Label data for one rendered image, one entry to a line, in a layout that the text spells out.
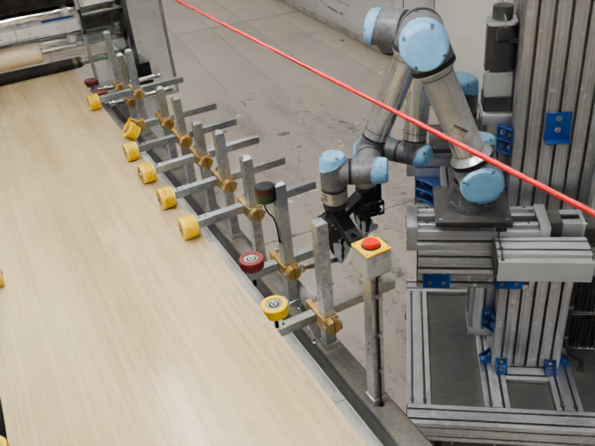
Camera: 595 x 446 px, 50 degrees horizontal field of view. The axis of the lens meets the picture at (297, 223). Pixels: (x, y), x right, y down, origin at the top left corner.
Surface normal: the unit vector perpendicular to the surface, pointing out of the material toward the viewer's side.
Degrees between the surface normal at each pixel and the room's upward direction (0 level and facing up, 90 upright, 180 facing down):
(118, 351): 0
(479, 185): 97
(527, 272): 90
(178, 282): 0
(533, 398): 0
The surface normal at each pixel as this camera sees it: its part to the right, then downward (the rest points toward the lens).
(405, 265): -0.09, -0.84
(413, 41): -0.16, 0.44
